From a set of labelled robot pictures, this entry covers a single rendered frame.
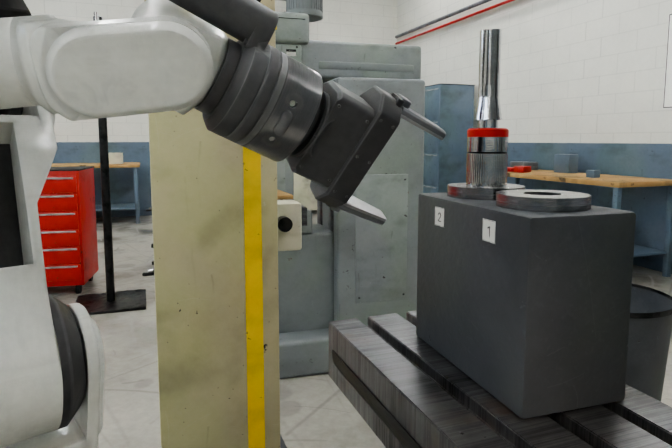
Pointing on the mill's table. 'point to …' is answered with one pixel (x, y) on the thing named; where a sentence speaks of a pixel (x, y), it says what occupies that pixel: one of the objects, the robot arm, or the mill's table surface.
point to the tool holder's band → (487, 132)
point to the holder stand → (527, 293)
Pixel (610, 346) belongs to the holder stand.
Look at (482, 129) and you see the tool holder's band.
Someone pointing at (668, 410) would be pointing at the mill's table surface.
